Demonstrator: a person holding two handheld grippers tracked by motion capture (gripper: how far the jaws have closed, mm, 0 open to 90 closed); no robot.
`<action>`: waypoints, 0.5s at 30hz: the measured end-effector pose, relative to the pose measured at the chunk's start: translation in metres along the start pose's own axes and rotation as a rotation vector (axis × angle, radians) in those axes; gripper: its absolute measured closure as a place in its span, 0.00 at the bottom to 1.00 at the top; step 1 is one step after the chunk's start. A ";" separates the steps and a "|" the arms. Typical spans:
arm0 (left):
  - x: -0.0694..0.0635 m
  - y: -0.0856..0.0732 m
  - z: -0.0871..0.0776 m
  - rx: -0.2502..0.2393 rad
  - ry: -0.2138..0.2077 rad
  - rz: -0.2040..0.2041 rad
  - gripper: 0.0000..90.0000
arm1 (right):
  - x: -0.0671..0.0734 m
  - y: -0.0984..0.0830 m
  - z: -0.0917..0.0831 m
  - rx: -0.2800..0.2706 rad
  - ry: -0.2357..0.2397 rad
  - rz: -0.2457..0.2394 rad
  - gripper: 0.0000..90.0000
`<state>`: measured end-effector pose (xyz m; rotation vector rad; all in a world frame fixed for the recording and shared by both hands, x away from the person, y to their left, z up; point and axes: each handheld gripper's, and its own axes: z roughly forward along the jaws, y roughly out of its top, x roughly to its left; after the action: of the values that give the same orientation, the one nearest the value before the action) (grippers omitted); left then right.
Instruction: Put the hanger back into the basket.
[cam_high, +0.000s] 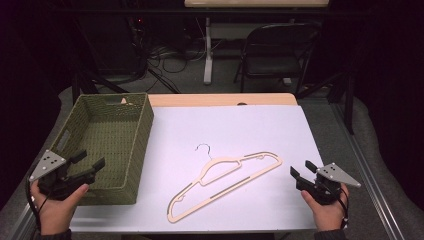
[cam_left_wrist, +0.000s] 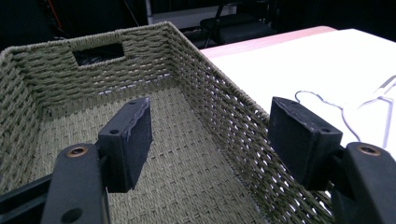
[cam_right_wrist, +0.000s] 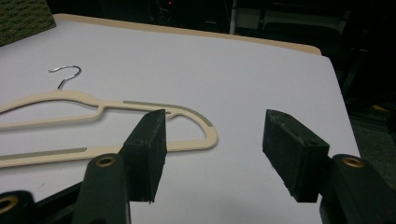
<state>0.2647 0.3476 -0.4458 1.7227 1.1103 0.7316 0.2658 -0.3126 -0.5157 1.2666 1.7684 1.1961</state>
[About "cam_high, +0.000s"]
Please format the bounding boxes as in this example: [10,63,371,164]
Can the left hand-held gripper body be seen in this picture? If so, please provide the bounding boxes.
[28,149,97,202]

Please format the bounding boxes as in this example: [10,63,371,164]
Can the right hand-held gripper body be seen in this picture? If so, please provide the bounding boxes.
[294,162,362,206]

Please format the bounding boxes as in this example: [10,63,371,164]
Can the green woven basket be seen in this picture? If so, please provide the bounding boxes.
[48,92,155,206]

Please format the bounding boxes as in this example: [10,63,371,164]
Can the beige clothes hanger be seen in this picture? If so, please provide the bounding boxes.
[166,143,284,224]

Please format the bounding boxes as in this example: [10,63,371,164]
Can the person's right hand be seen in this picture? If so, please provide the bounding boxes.
[300,183,350,232]

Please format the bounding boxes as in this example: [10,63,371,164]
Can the person's left hand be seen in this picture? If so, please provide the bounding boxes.
[29,179,90,236]

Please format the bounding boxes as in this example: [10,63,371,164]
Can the white paper sheet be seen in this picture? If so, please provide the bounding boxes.
[69,104,325,234]

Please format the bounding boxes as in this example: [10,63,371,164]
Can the black metal stand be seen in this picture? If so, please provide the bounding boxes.
[295,71,355,136]
[70,19,129,106]

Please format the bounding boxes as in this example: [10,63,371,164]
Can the light wooden desk top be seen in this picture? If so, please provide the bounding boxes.
[147,92,299,108]

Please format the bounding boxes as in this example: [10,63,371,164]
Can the black folding chair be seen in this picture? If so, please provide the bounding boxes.
[233,21,323,95]

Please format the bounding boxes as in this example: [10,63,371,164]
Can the white table leg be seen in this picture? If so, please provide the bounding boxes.
[203,17,214,86]

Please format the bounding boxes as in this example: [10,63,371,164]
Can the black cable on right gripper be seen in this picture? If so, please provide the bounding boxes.
[328,181,350,230]

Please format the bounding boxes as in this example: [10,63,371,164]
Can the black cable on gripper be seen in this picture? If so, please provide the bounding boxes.
[328,181,350,230]
[25,178,54,231]

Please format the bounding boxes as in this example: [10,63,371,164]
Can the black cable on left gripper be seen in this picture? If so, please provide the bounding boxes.
[25,178,54,231]

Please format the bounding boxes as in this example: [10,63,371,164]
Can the bundle of floor cables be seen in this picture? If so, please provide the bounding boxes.
[128,16,221,94]

